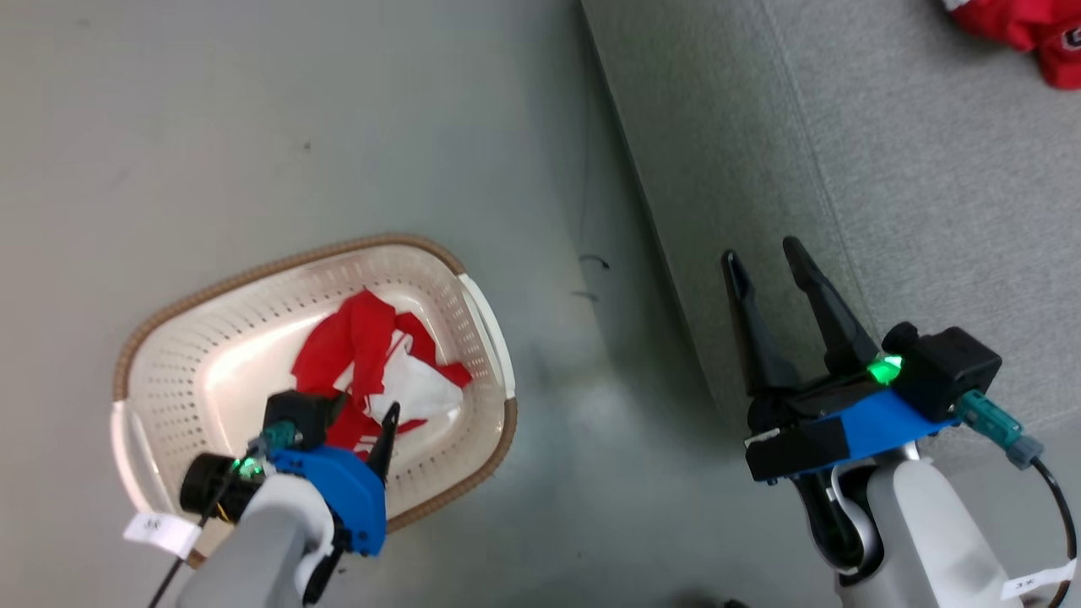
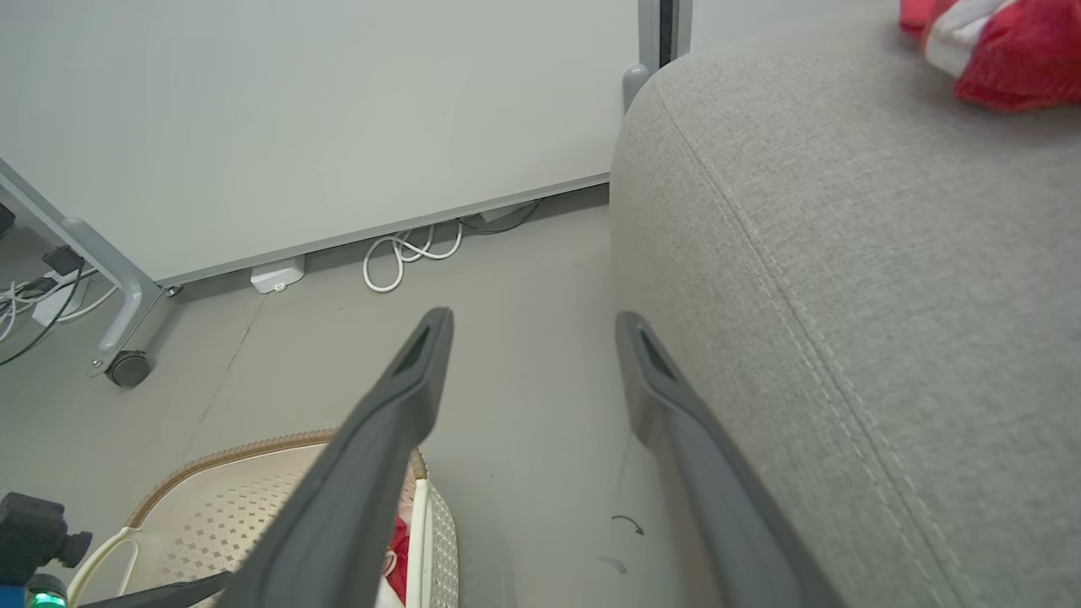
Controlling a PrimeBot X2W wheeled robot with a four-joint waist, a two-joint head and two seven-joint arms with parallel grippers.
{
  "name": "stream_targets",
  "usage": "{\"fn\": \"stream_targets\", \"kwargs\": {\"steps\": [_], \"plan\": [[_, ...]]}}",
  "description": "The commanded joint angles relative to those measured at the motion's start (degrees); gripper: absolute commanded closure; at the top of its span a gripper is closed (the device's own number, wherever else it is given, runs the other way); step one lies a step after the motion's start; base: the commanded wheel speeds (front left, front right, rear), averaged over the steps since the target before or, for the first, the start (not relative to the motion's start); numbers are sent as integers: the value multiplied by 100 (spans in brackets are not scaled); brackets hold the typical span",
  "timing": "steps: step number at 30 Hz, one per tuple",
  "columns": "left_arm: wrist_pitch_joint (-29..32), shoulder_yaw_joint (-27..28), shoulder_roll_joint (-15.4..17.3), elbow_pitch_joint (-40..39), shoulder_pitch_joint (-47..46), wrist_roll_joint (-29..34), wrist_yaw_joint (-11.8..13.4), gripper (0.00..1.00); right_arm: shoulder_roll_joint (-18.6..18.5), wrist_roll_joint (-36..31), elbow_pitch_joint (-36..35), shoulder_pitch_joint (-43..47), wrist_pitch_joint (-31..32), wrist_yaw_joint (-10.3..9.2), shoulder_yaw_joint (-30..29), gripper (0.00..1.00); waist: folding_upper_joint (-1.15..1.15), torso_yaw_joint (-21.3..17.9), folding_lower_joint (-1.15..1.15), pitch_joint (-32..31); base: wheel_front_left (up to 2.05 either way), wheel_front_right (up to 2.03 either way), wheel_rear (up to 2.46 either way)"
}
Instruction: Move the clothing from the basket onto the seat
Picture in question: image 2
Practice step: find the red and white garment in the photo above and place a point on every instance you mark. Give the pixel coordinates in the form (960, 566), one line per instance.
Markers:
(399, 557)
(1022, 59)

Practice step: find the grey upright partition foot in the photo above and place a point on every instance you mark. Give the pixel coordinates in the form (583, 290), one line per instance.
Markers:
(636, 84)

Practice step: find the large white partition panel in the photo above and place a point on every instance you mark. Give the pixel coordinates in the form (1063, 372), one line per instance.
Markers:
(296, 110)

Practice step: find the black caster wheel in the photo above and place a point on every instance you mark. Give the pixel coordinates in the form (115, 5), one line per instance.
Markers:
(129, 369)

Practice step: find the white power adapter box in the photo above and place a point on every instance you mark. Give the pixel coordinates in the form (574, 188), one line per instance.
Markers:
(277, 275)

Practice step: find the grey partition foot with caster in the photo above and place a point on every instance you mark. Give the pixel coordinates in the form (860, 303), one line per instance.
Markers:
(118, 283)

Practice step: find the grey fabric sofa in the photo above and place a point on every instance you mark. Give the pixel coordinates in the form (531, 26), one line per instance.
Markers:
(887, 295)

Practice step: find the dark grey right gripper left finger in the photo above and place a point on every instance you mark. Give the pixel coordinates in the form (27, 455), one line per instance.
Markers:
(363, 473)

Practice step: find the white power strip with plugs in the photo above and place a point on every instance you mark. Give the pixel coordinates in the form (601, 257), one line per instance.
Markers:
(51, 325)

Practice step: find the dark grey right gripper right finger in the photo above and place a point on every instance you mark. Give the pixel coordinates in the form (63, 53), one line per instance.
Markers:
(709, 490)

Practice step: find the small black curved scrap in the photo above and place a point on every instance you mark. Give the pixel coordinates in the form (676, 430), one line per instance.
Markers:
(629, 523)

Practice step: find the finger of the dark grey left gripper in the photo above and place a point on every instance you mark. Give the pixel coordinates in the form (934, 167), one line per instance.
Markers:
(169, 591)

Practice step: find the beige perforated laundry basket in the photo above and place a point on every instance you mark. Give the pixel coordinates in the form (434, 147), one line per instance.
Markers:
(211, 507)

